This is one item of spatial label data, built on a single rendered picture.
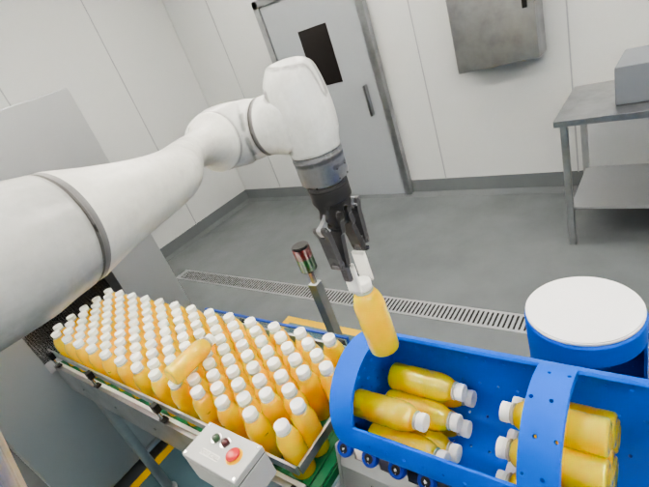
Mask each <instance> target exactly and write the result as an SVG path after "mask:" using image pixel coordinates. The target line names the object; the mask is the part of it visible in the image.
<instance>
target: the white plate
mask: <svg viewBox="0 0 649 487"><path fill-rule="evenodd" d="M525 315H526V318H527V320H528V322H529V324H530V325H531V326H532V327H533V328H535V329H536V330H537V331H538V332H540V333H541V334H543V335H544V336H545V337H547V338H549V339H552V340H554V341H557V342H560V343H564V344H568V345H573V346H582V347H597V346H605V345H610V344H614V343H618V342H621V341H623V340H626V339H628V338H630V337H632V336H633V335H635V334H636V333H637V332H638V331H640V329H641V328H642V327H643V325H644V323H645V321H646V317H647V311H646V306H645V303H644V302H643V300H642V299H641V297H640V296H639V295H638V294H637V293H636V292H634V291H633V290H631V289H630V288H628V287H626V286H624V285H622V284H620V283H617V282H615V281H612V280H608V279H604V278H599V277H591V276H574V277H566V278H561V279H557V280H554V281H552V282H549V283H547V284H545V285H543V286H541V287H540V288H538V289H537V290H535V291H534V292H533V293H532V294H531V295H530V296H529V298H528V299H527V301H526V304H525Z"/></svg>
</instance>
